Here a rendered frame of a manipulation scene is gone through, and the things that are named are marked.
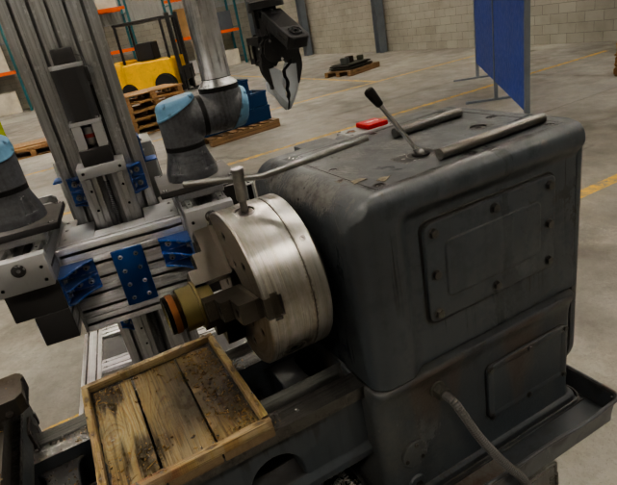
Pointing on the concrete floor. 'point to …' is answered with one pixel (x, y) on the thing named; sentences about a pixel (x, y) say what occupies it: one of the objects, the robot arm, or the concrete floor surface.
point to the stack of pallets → (143, 118)
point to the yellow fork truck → (139, 77)
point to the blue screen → (503, 48)
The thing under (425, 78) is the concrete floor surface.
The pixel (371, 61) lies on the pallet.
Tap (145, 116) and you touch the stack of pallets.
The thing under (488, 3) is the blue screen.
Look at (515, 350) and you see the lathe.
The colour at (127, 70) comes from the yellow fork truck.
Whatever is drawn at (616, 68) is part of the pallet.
